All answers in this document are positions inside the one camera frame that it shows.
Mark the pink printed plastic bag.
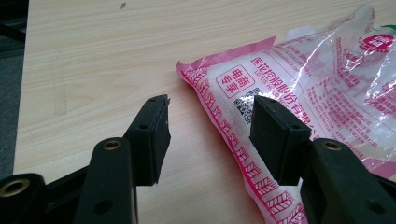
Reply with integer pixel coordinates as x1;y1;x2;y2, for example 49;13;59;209
176;3;396;224

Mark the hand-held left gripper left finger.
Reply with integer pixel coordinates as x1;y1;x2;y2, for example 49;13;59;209
73;94;172;224

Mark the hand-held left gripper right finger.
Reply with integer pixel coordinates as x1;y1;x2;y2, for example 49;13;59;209
249;95;396;224

